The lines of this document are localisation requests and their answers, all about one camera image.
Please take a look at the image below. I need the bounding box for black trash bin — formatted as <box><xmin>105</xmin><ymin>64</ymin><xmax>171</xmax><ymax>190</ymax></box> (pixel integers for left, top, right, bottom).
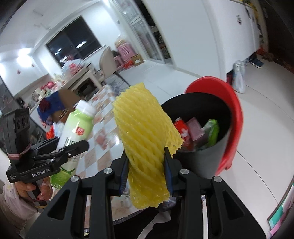
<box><xmin>162</xmin><ymin>93</ymin><xmax>232</xmax><ymax>179</ymax></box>

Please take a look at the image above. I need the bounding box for dark window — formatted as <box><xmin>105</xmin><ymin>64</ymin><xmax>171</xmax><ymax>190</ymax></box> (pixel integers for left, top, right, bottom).
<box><xmin>46</xmin><ymin>16</ymin><xmax>102</xmax><ymax>67</ymax></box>

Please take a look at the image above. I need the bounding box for white side table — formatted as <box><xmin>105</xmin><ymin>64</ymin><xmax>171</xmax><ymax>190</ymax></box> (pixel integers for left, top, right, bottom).
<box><xmin>61</xmin><ymin>67</ymin><xmax>103</xmax><ymax>91</ymax></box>

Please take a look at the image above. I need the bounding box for left hand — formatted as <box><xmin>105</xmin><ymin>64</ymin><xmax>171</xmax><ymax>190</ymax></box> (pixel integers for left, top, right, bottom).
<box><xmin>14</xmin><ymin>176</ymin><xmax>55</xmax><ymax>207</ymax></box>

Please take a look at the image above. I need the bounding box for beige dining chair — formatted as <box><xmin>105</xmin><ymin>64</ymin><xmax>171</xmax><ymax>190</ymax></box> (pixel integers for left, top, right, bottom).
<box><xmin>98</xmin><ymin>47</ymin><xmax>130</xmax><ymax>86</ymax></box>

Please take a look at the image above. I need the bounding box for white plastic shopping bag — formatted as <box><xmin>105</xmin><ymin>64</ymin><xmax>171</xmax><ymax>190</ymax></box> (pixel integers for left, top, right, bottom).
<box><xmin>62</xmin><ymin>59</ymin><xmax>85</xmax><ymax>78</ymax></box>

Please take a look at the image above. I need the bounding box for glass display cabinet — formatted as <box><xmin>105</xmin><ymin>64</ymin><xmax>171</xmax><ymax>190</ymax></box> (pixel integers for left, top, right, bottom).
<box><xmin>1</xmin><ymin>80</ymin><xmax>45</xmax><ymax>154</ymax></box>

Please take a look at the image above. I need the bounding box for pink Lazy Fun box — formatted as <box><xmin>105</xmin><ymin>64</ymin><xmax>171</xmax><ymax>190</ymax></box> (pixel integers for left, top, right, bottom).
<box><xmin>187</xmin><ymin>117</ymin><xmax>205</xmax><ymax>143</ymax></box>

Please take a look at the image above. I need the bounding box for pink plastic stool stack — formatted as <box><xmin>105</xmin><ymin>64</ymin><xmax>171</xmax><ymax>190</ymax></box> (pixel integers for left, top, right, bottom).
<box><xmin>115</xmin><ymin>39</ymin><xmax>136</xmax><ymax>64</ymax></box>

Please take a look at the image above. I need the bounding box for green white drink bottle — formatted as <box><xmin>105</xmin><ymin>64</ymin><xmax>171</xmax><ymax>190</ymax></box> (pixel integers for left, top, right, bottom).
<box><xmin>50</xmin><ymin>100</ymin><xmax>97</xmax><ymax>190</ymax></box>

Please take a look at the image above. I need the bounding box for yellow foam fruit net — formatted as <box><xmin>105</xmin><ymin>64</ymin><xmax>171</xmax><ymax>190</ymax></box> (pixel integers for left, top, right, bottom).
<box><xmin>113</xmin><ymin>83</ymin><xmax>183</xmax><ymax>209</ymax></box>

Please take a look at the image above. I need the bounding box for cardboard box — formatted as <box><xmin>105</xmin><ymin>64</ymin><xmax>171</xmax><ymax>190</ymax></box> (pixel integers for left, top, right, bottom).
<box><xmin>52</xmin><ymin>89</ymin><xmax>82</xmax><ymax>123</ymax></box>

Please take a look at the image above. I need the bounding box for blue cloth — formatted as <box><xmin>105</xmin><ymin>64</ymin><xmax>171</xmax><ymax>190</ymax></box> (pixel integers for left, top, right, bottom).
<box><xmin>37</xmin><ymin>91</ymin><xmax>65</xmax><ymax>122</ymax></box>

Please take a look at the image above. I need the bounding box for red plastic bucket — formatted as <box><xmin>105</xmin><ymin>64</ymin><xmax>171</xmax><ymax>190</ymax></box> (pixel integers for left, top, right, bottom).
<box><xmin>184</xmin><ymin>76</ymin><xmax>243</xmax><ymax>178</ymax></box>

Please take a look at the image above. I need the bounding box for white floor plastic bag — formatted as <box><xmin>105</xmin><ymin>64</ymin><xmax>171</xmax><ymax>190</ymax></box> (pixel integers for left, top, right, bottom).
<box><xmin>232</xmin><ymin>61</ymin><xmax>246</xmax><ymax>94</ymax></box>

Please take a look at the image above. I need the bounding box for red Trolli snack bag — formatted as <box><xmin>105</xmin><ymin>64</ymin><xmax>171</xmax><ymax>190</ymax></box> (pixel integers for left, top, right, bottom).
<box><xmin>174</xmin><ymin>117</ymin><xmax>194</xmax><ymax>151</ymax></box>

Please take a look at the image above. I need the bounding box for sliding glass door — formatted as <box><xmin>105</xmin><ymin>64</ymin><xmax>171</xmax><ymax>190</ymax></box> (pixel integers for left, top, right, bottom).
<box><xmin>114</xmin><ymin>0</ymin><xmax>172</xmax><ymax>64</ymax></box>

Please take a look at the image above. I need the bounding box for green plastic wrapper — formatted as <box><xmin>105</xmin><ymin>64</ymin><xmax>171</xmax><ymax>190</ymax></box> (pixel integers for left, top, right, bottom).
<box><xmin>201</xmin><ymin>119</ymin><xmax>219</xmax><ymax>149</ymax></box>

